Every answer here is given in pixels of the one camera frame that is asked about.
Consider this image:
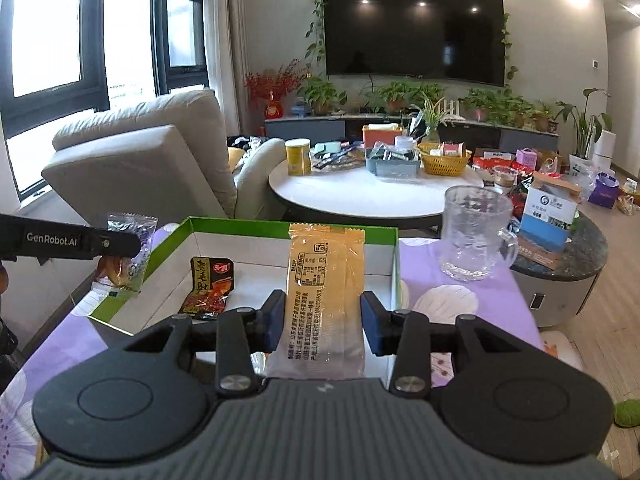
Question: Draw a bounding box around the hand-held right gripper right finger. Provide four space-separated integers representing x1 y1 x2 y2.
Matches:
360 291 540 401

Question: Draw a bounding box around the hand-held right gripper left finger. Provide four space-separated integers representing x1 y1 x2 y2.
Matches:
125 290 287 398

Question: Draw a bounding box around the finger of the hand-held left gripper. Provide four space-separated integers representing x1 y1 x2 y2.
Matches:
92 230 142 260

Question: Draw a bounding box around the clear brown pastry packet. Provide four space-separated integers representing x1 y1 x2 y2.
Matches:
91 212 159 297

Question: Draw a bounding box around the long yellow snack packet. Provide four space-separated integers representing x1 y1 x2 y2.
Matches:
265 222 368 380

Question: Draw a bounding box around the red black spicy snack packet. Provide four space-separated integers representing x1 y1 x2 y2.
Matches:
180 257 236 322

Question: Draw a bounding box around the green cardboard box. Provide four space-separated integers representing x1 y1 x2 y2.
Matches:
87 216 402 381

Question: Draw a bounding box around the purple floral tablecloth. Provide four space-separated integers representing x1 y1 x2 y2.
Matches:
0 237 546 466

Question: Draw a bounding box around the beige armchair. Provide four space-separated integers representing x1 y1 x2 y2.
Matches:
41 89 288 221

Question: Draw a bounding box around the round white coffee table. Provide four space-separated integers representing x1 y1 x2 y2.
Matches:
268 157 485 221

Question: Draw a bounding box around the grey plastic basket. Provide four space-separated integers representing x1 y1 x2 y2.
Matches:
365 142 423 181

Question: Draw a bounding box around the yellow canister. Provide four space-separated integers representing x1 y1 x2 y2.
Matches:
285 138 313 177

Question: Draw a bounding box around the yellow wicker basket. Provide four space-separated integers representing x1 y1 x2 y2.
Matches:
417 142 473 177

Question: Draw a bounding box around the orange tissue box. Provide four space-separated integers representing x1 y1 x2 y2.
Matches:
362 124 403 150

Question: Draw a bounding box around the dark television cabinet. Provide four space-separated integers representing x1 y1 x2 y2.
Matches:
264 112 561 151

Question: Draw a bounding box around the white blue cardboard box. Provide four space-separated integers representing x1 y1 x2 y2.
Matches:
517 172 583 253

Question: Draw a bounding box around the dark round side table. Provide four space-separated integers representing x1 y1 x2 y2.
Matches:
510 200 610 328

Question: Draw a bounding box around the spider plant in vase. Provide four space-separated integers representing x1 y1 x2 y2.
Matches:
410 92 453 145

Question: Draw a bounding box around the red flower arrangement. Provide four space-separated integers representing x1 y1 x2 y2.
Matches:
244 62 301 118

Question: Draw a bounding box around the pink gift box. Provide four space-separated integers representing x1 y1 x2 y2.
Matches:
515 147 541 171

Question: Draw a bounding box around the small leafy potted plant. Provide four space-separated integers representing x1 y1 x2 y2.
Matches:
297 76 348 116

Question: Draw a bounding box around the wide leafy potted plant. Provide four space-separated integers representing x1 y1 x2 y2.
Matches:
372 80 446 113

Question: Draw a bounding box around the row of potted plants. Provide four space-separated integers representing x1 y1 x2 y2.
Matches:
460 87 536 126

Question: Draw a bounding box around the purple gift bag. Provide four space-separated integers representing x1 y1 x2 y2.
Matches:
587 172 621 208

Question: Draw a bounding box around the green fuzzy floor item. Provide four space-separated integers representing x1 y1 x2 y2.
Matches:
614 400 640 428

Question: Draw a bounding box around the white air purifier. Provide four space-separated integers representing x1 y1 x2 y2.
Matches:
592 130 617 171

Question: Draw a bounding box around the tall broad leaf plant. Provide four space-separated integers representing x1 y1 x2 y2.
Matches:
555 87 613 161

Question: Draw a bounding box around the black frame window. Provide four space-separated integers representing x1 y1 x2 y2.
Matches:
0 0 211 206

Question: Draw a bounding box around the wall television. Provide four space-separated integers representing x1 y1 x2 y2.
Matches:
322 0 506 87

